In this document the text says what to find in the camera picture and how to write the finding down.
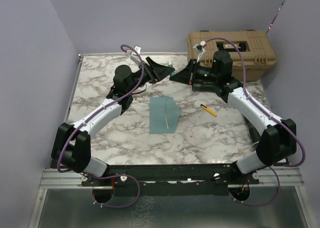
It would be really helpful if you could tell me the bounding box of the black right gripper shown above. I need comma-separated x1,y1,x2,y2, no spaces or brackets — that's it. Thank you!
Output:
170,59,219,86

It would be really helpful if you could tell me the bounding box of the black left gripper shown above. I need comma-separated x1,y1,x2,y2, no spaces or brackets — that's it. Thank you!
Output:
127,56,175,94

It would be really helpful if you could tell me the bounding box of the green white glue stick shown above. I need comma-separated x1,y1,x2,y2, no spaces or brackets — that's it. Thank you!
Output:
168,61,175,77

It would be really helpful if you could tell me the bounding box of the light blue paper envelope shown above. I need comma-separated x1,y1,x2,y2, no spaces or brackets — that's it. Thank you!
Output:
149,96,181,134

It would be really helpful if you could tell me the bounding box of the beige paper letter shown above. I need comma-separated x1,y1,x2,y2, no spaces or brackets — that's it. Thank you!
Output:
164,114,169,129

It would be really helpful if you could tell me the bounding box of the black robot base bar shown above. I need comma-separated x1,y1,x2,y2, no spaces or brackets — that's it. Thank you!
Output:
49,160,266,196

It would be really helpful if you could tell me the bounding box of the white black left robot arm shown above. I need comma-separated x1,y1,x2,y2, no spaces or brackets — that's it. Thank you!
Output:
51,57,175,186

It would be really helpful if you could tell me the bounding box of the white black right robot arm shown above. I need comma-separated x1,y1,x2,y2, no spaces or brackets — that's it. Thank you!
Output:
170,50,297,184

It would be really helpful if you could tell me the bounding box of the yellow utility knife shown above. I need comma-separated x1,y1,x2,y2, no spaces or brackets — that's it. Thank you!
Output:
200,104,217,117

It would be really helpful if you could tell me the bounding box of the tan plastic tool case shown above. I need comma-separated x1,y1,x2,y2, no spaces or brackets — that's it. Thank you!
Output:
186,30,277,82

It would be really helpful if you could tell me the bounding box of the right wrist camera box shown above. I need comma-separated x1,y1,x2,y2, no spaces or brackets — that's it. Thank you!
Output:
193,40,207,63

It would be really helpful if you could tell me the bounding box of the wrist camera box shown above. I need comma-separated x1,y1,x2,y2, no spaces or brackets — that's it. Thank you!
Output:
193,40,207,63
125,45,142,67

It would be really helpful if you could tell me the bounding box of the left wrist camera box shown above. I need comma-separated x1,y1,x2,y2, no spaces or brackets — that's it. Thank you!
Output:
125,45,142,67

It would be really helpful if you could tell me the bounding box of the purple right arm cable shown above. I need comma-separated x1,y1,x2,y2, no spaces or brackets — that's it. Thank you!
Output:
204,37,307,206

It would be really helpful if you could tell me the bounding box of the aluminium rail frame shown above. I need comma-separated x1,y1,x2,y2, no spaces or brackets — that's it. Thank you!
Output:
26,53,310,228

